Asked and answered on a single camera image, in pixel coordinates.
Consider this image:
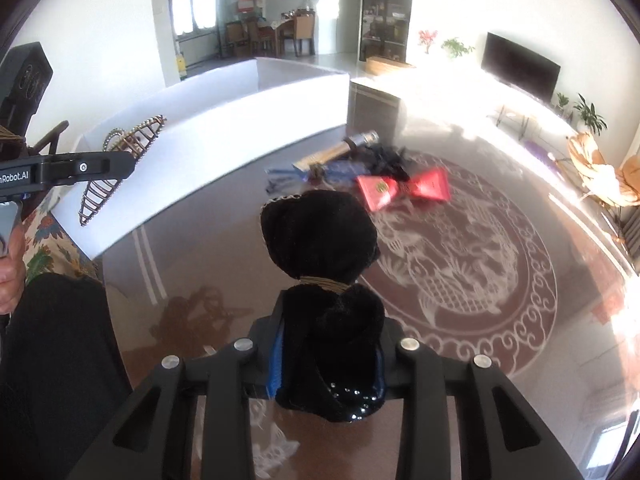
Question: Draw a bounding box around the wooden dining chair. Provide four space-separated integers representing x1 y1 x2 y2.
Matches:
225 21 246 58
292 14 317 57
247 20 276 56

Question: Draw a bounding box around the floral cloth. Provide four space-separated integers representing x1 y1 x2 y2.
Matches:
22 195 101 286

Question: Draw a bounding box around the person's left hand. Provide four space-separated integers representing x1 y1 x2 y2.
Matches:
0 230 27 313

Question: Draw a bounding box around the dark display cabinet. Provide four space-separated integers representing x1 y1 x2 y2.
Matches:
359 0 416 63

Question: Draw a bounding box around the large leafy potted plant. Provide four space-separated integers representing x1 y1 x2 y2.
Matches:
572 94 608 133

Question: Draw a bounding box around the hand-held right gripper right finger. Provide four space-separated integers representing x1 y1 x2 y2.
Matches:
377 322 586 480

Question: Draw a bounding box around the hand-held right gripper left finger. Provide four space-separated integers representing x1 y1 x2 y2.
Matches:
65 305 286 480

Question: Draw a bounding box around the black velvet pouch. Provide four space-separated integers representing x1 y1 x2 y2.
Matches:
260 190 387 425

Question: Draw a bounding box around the white television console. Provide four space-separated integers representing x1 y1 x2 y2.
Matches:
492 102 566 141

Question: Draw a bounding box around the orange lounge chair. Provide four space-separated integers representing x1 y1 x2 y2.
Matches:
567 132 640 208

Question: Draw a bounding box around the black feather hair bow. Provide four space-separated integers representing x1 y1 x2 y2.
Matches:
357 144 413 181

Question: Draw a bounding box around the white storage box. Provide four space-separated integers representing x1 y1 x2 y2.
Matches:
52 57 351 261

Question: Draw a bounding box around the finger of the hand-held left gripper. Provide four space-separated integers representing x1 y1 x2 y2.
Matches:
31 152 136 192

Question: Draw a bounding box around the wooden dining table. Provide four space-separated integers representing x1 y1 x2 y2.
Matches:
265 17 301 56

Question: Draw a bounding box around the red packet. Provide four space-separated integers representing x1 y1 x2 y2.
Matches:
407 167 451 204

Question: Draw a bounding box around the black television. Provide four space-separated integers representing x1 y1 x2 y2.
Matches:
481 32 562 103

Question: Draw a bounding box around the brown patterned glass desktop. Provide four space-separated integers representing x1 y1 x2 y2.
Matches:
100 77 640 480

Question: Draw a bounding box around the person's black trouser leg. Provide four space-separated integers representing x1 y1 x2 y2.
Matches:
0 272 136 480

